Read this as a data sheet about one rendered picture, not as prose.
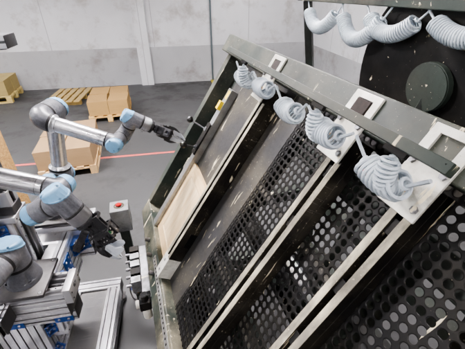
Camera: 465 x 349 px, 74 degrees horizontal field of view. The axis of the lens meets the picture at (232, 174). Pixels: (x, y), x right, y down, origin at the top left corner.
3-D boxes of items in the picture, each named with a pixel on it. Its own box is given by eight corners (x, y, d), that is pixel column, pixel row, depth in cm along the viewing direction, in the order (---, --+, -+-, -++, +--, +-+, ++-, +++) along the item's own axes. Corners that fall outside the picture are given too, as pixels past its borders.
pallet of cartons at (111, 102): (96, 104, 669) (92, 86, 649) (136, 102, 681) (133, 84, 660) (84, 124, 574) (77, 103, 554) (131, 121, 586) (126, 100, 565)
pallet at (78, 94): (81, 106, 663) (81, 101, 658) (43, 108, 652) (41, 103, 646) (93, 91, 758) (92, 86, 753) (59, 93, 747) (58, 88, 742)
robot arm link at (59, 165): (45, 190, 182) (30, 101, 153) (58, 176, 195) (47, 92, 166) (65, 193, 182) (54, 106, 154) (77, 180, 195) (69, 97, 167)
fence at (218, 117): (159, 221, 198) (153, 220, 196) (234, 91, 170) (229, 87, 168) (160, 226, 194) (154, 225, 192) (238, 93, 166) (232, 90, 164)
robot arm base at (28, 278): (-2, 294, 133) (-11, 279, 128) (13, 268, 146) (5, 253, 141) (36, 289, 135) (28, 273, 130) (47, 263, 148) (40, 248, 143)
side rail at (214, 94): (162, 202, 222) (149, 198, 216) (242, 62, 189) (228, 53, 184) (164, 207, 217) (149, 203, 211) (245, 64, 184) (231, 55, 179)
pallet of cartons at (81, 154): (97, 175, 417) (90, 149, 396) (31, 182, 404) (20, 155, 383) (109, 140, 514) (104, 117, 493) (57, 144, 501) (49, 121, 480)
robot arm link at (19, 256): (37, 253, 140) (27, 230, 133) (19, 277, 129) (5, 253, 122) (12, 252, 141) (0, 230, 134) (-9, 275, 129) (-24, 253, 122)
